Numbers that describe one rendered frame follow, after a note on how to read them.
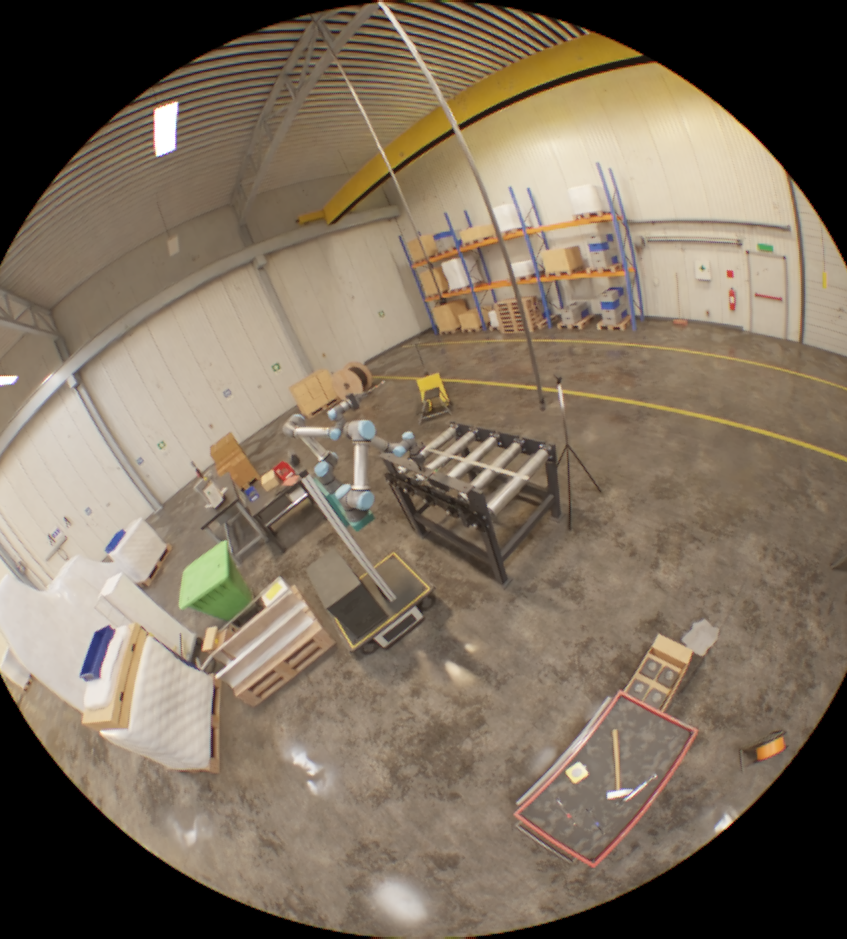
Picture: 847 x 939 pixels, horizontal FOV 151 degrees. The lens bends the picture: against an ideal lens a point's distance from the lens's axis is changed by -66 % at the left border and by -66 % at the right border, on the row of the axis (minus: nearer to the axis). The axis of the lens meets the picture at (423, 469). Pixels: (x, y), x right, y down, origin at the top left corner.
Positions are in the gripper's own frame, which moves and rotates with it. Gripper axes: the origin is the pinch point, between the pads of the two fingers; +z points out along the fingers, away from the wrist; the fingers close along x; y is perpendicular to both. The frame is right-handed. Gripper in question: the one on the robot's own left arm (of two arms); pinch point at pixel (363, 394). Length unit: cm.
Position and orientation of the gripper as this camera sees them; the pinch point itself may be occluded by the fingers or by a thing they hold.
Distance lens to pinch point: 245.1
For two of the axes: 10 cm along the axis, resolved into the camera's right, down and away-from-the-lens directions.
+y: 6.2, 2.5, -7.5
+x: -3.3, -7.8, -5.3
